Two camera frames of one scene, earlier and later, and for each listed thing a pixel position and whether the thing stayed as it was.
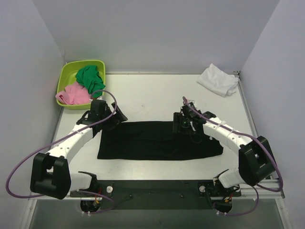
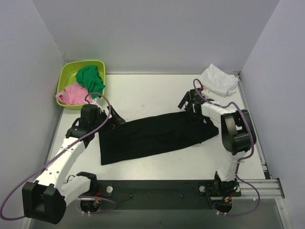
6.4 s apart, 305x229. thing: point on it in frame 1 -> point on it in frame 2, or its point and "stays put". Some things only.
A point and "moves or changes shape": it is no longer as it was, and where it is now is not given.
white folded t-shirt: [218, 81] stays put
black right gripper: [177, 123] -> [190, 100]
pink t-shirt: [74, 94] stays put
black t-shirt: [152, 140] moves or changes shape
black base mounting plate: [156, 194] stays put
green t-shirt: [89, 77] stays put
